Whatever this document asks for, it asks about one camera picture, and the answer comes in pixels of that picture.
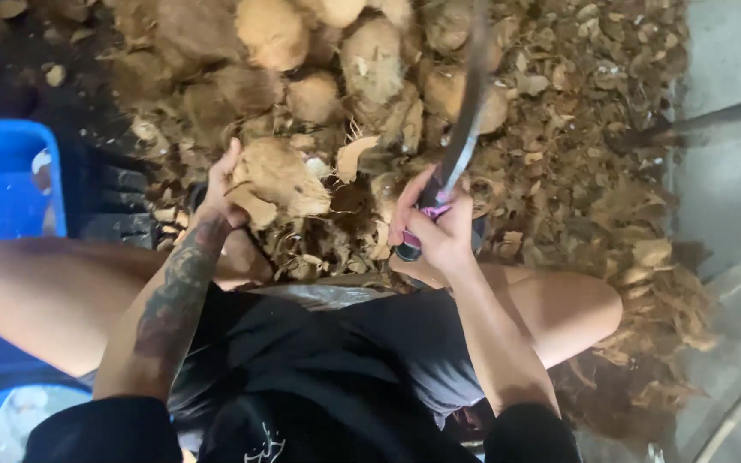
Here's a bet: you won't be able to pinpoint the person's left hand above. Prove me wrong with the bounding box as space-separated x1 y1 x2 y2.
197 137 252 229

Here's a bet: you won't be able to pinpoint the person's right hand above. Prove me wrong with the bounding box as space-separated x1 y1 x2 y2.
386 164 477 275

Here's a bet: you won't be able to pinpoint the brown husked coconut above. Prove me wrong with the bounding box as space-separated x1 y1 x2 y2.
225 137 333 232

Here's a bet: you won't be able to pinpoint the machete with pink-wrapped handle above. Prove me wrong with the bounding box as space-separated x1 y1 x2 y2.
394 0 495 262

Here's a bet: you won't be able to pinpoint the black plastic crate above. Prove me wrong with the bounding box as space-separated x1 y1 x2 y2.
63 144 157 250

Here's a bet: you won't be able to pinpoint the person's right leg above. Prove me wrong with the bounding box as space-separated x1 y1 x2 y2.
390 254 624 370

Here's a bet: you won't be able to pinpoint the person's leg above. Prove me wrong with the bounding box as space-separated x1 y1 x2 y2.
390 254 624 370
0 237 172 379

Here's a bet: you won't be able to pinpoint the clear plastic sheet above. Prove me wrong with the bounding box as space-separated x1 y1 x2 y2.
248 283 384 311

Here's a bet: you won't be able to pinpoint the heap of coconut husk scraps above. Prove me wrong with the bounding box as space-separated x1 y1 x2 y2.
107 0 720 445

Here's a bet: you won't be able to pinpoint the heap of brown coconuts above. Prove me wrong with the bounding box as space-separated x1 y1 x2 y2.
108 0 513 150

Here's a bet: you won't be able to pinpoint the person's black shorts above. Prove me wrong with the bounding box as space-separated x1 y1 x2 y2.
168 283 494 428

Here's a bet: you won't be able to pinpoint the person's left leg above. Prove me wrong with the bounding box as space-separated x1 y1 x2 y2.
0 237 172 379

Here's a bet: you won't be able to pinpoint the person's black shirt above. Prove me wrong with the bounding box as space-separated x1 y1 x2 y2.
23 392 584 463

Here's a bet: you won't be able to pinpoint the dark metal rod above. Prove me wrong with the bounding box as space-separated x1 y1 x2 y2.
620 90 741 150

